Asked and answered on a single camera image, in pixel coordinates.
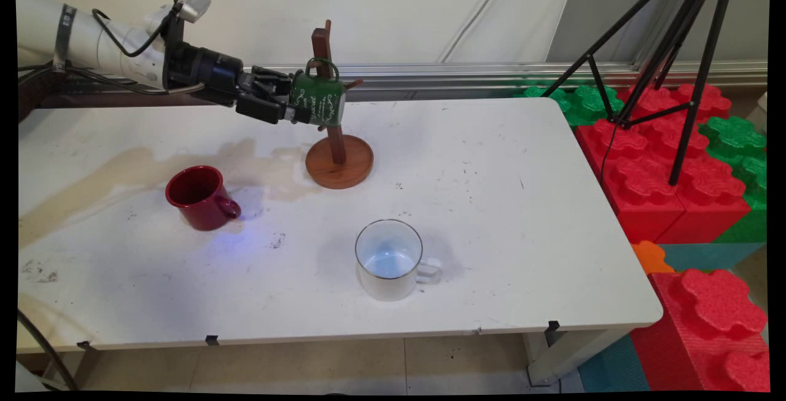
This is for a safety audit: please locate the wooden mug tree stand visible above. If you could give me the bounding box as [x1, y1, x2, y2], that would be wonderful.
[304, 19, 375, 190]

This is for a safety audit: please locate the orange foam piece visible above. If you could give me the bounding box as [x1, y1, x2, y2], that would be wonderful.
[631, 240, 675, 276]

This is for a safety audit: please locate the black camera tripod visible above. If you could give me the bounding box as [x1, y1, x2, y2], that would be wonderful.
[540, 0, 741, 187]

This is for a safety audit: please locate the gray arm cable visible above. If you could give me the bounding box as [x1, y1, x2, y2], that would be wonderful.
[17, 63, 205, 96]

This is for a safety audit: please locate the white wall cable conduit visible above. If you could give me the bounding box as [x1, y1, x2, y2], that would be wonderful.
[438, 0, 514, 64]

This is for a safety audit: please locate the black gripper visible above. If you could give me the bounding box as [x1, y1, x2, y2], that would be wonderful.
[163, 41, 312, 126]

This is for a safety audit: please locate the large red foam block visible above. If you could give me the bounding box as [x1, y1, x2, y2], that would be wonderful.
[574, 84, 753, 246]

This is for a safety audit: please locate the aluminium wall rail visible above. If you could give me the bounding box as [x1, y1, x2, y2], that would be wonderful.
[243, 62, 768, 107]

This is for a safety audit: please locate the thin black tripod cable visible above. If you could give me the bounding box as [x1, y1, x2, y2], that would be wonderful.
[599, 120, 620, 196]

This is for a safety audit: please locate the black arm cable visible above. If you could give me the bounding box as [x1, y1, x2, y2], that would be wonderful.
[91, 0, 186, 59]

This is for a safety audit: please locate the green foam block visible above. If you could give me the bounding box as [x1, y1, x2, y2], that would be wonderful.
[699, 115, 768, 244]
[515, 79, 626, 127]

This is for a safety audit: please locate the black floor cable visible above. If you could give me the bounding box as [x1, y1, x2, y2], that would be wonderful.
[17, 308, 79, 392]

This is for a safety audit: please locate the red ceramic mug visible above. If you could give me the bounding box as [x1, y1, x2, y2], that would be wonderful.
[165, 165, 242, 232]

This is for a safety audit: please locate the white table leg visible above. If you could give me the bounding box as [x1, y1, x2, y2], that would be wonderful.
[523, 326, 634, 387]
[42, 350, 102, 391]

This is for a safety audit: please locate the tall red foam block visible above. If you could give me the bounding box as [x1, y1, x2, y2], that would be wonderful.
[629, 268, 771, 393]

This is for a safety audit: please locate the green enamel mug white print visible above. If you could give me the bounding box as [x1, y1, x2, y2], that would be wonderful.
[289, 57, 348, 128]

